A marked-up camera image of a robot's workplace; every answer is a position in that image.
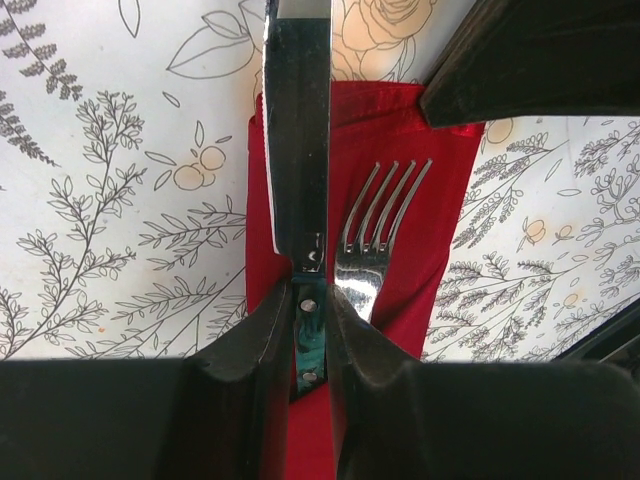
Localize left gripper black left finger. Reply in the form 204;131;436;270
1;281;292;479

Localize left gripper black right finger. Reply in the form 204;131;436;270
326;287;639;479

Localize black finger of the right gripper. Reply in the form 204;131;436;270
420;0;639;128

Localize red cloth napkin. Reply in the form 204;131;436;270
244;79;486;480

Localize teal handled fork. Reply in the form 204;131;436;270
334;159;433;323

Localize teal handled knife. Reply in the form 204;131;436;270
263;1;332;395

